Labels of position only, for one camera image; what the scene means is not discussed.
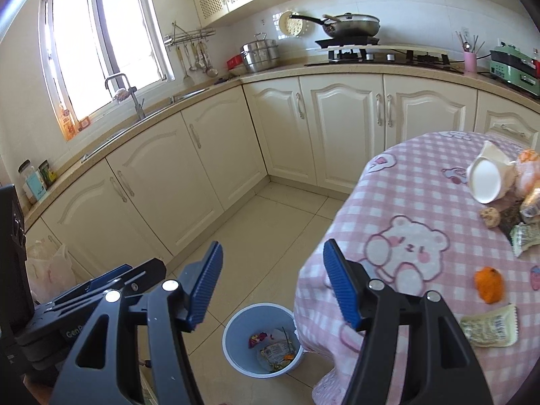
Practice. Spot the beige stone countertop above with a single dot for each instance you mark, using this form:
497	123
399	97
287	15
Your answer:
278	69

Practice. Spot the steel frying pan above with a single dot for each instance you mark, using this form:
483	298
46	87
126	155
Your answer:
350	27

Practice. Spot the steel spatula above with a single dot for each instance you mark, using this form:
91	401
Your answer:
185	71

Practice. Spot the pale yellow printed packet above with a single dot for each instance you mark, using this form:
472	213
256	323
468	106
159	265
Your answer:
489	327

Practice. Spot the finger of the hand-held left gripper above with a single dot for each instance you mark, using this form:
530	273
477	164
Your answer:
143	275
110	276

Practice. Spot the green packet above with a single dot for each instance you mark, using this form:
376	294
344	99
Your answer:
47	173

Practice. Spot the white paper container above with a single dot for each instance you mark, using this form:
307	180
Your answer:
485	181

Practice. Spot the clear printed wrapper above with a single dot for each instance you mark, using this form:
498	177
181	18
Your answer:
276	352

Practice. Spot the steel wall utensil rack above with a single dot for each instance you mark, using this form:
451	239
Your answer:
190	33

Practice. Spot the pale yellow colander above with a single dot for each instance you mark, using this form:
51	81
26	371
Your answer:
293	25

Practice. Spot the pink utensil holder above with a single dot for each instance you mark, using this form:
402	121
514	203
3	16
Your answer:
471	62

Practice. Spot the green countertop appliance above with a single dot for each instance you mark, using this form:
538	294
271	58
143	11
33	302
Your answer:
512	67

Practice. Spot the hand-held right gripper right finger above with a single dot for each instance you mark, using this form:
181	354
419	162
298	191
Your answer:
339	287

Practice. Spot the cream cabinet drawer front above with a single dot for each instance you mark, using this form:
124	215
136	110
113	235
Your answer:
506	118

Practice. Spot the green white wrapper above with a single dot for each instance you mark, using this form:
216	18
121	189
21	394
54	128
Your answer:
525	238

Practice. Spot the blue plastic waste bin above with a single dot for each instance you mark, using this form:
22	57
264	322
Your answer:
236	337

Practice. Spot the steel sink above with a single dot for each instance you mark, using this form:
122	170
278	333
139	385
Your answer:
190	95

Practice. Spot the steel kitchen faucet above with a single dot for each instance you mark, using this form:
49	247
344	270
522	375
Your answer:
135	97

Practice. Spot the pink checked bear tablecloth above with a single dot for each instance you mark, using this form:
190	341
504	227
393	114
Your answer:
422	168

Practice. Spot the white framed window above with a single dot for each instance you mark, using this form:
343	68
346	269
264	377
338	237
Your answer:
105	38

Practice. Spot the orange packet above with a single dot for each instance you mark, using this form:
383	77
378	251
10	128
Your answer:
67	124

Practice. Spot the orange peel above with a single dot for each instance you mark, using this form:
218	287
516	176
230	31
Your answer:
489	284

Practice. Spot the pink candy wrapper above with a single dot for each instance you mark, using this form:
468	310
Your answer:
257	339

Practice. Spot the red container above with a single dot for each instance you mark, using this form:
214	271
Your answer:
235	62

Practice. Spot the steel ladle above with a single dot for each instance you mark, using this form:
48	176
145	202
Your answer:
211	67

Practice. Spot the black gas stove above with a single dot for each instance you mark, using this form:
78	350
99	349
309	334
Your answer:
379	57

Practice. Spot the pale blue box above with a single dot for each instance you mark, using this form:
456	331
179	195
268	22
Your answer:
37	190

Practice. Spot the gold foil wrapper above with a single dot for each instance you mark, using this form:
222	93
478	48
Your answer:
531	206

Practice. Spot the steel steamer pot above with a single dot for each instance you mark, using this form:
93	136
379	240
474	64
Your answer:
259	55

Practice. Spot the orange white plastic bag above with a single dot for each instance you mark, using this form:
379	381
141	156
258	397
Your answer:
529	173

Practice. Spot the clear jar white lid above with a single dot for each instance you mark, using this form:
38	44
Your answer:
26	171

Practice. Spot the brown crumbly food lump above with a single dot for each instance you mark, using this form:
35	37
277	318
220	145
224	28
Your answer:
490	218

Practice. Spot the brown scrubber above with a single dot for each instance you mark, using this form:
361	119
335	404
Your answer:
122	95

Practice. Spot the dark crumpled wrapper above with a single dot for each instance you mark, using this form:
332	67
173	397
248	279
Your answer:
510	219

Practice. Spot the cutlery bundle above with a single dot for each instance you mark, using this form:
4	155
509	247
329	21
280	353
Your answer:
470	44

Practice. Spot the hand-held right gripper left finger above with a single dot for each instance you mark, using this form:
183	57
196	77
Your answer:
204	289

